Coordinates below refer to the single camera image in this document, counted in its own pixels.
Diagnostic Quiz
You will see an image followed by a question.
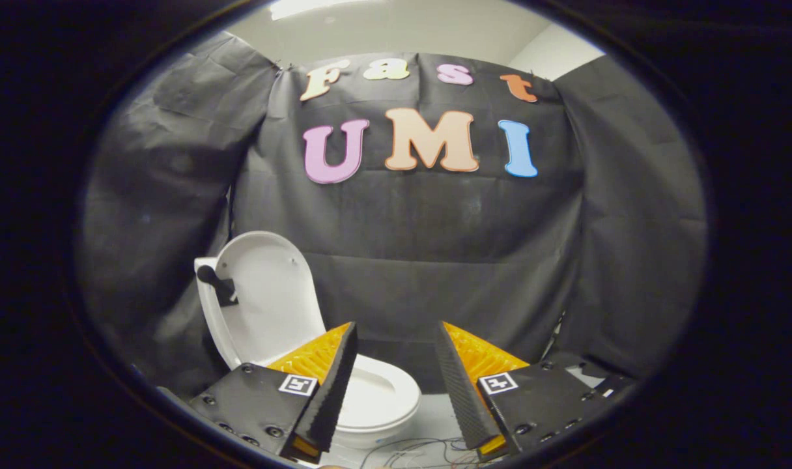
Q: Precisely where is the tangle of thin cables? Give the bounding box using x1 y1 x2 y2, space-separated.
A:
360 436 494 469

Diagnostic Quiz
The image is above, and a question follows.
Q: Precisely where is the black backdrop cloth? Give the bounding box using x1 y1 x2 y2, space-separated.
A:
77 33 708 398

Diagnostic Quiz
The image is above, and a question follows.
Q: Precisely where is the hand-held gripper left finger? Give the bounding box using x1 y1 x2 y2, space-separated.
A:
188 321 359 464

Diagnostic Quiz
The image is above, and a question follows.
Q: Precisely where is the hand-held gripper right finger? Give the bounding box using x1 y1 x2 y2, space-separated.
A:
434 320 638 462

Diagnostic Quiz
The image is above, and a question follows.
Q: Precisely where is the white toilet seat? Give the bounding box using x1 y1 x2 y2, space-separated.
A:
337 355 421 432

